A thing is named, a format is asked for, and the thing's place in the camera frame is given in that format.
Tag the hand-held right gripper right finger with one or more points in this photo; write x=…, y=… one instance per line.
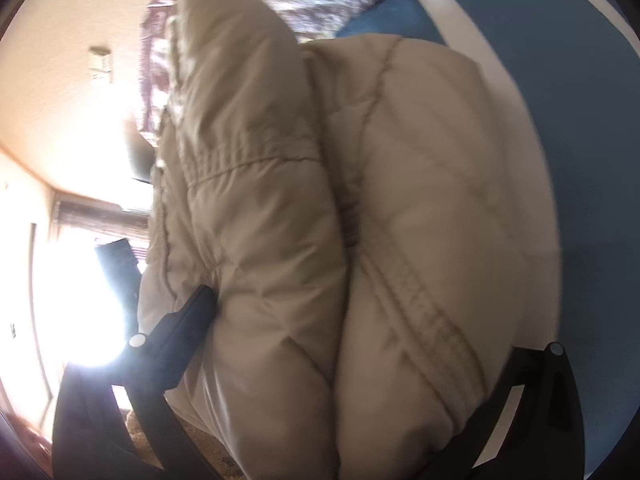
x=545, y=410

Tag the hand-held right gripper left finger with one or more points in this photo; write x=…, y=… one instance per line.
x=192, y=315

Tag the beige puffer jacket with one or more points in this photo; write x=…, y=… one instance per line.
x=400, y=210

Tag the dark object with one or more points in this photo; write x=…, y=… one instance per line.
x=120, y=270

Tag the bright window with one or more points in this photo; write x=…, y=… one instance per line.
x=75, y=300

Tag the dark headboard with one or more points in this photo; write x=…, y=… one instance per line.
x=140, y=157

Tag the pink pillow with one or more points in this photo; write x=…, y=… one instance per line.
x=150, y=85

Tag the pink floral duvet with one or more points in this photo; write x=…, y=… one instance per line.
x=325, y=5

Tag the blue white striped bedsheet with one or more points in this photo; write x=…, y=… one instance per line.
x=550, y=60

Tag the beige wall switch plate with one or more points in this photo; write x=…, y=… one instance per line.
x=100, y=62

